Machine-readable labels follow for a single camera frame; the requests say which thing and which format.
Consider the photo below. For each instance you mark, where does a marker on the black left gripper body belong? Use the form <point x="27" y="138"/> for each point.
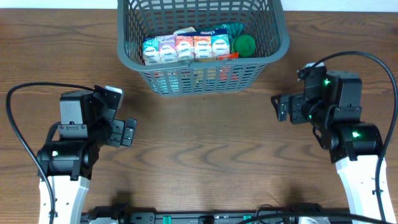
<point x="116" y="132"/>

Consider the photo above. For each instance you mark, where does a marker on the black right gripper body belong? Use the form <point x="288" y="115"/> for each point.
<point x="296" y="108"/>

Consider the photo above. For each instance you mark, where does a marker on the mint green wipes packet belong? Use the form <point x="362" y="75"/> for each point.
<point x="170" y="86"/>

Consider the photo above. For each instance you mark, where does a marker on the red spaghetti packet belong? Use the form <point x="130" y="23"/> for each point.
<point x="223" y="75"/>

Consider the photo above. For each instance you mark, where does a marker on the green lid jar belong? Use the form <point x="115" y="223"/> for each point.
<point x="244" y="45"/>

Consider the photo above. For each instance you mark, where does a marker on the green Nescafe coffee pouch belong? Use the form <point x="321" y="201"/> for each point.
<point x="234" y="29"/>

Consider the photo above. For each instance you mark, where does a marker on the Kleenex tissue multipack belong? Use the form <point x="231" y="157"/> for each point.
<point x="187" y="46"/>

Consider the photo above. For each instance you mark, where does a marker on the beige powder pouch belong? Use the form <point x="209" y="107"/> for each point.
<point x="184" y="30"/>

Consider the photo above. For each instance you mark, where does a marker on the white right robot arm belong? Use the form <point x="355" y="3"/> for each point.
<point x="330" y="102"/>

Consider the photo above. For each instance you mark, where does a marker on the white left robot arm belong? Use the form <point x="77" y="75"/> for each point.
<point x="87" y="123"/>

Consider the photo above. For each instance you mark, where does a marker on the grey plastic basket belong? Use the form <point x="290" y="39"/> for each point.
<point x="263" y="20"/>

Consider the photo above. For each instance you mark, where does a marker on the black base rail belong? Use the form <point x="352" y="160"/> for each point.
<point x="126" y="214"/>

